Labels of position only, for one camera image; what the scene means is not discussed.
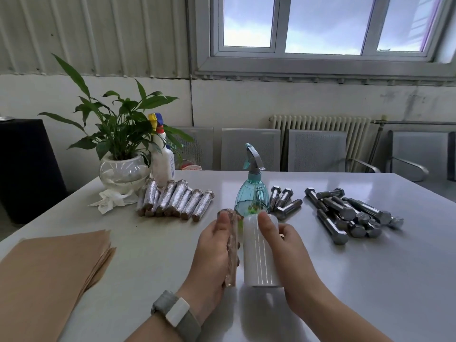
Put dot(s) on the teal spray bottle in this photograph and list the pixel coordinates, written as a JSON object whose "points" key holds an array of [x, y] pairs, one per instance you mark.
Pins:
{"points": [[251, 199]]}

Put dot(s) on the smartwatch with grey band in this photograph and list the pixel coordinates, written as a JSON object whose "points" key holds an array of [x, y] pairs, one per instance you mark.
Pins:
{"points": [[174, 311]]}

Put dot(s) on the person's left hand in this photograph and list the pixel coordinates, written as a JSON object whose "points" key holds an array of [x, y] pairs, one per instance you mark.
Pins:
{"points": [[210, 267]]}

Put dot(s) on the white cling film roll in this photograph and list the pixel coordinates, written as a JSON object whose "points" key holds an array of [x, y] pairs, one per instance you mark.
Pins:
{"points": [[258, 263]]}

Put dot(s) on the pile of steel bolts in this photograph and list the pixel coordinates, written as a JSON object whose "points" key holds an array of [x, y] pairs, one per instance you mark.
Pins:
{"points": [[342, 213]]}

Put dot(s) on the single brown paper sheet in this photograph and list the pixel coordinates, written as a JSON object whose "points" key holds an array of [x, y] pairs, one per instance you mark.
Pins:
{"points": [[233, 238]]}

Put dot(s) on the person's left forearm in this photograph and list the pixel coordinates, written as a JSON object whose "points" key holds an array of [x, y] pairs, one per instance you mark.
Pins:
{"points": [[149, 331]]}

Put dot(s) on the person's right hand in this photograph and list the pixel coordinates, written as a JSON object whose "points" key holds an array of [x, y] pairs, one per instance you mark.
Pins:
{"points": [[295, 270]]}

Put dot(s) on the stack of brown paper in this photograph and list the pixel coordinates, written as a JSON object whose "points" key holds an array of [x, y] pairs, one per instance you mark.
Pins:
{"points": [[42, 277]]}

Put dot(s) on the grey metal chair with armrest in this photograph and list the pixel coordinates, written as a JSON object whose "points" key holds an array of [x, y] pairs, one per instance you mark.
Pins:
{"points": [[317, 151]]}

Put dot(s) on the green leafy plant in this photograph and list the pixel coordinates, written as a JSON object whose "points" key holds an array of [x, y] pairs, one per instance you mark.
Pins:
{"points": [[119, 128]]}

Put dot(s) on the grey metal bench seat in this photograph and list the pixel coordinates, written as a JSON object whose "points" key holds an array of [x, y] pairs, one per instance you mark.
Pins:
{"points": [[452, 153], [417, 149]]}

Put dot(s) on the crumpled white tissue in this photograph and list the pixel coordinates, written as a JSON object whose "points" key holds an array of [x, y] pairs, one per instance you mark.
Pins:
{"points": [[110, 201]]}

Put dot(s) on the white spray bottle colourful nozzle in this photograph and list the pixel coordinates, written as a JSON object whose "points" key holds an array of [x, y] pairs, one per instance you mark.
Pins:
{"points": [[162, 167]]}

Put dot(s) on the row of bolts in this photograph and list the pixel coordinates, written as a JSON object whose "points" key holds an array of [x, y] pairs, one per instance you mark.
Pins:
{"points": [[174, 201]]}

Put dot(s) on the red packet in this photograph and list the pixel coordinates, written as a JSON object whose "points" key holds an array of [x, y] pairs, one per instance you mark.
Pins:
{"points": [[190, 167]]}

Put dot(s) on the white wall radiator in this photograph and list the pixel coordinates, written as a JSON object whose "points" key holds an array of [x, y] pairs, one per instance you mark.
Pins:
{"points": [[320, 122]]}

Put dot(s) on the small metal dish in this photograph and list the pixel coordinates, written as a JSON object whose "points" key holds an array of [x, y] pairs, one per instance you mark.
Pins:
{"points": [[5, 119]]}

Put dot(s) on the clear glass plant pot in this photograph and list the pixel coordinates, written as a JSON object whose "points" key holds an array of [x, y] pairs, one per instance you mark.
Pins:
{"points": [[123, 172]]}

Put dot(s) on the white framed window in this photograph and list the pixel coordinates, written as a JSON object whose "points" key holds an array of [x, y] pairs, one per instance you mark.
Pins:
{"points": [[279, 24]]}

